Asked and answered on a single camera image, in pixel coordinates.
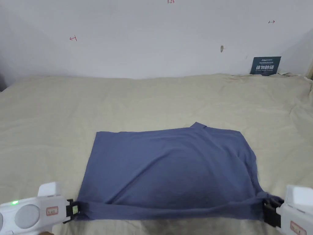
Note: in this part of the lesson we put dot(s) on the dark sign card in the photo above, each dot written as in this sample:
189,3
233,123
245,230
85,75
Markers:
266,65

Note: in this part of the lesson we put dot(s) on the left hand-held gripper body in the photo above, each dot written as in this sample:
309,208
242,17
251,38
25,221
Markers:
29,213

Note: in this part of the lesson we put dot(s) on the person's left hand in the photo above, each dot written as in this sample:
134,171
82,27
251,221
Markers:
46,233

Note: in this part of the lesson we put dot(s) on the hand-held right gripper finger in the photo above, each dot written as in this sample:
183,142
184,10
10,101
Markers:
272,201

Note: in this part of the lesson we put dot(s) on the bed with beige sheet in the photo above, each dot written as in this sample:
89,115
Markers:
151,102

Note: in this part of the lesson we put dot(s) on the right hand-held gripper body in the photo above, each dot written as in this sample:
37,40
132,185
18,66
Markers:
294,213

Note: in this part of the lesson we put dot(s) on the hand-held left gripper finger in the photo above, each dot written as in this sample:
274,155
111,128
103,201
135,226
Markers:
75,210

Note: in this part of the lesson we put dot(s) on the dark blue shirt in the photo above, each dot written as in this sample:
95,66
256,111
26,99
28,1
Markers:
166,171

